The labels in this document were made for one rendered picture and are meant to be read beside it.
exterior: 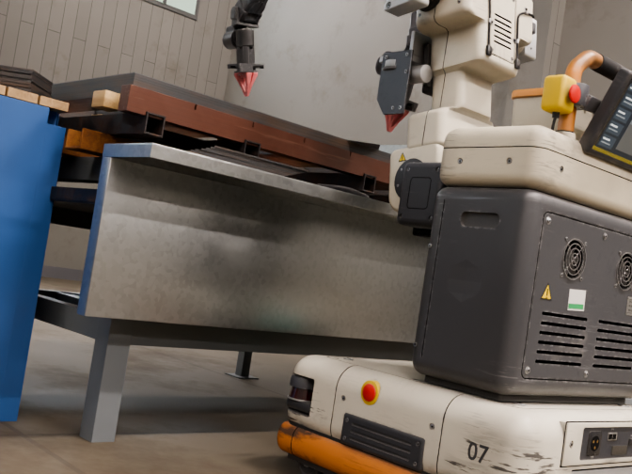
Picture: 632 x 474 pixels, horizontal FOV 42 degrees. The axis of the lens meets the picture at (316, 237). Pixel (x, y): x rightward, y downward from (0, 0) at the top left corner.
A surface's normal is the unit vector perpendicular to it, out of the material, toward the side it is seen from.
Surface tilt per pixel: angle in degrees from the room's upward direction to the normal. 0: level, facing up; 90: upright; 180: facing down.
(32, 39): 90
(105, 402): 90
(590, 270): 90
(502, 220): 90
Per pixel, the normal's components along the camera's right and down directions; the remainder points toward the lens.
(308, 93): -0.74, -0.15
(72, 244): 0.65, 0.07
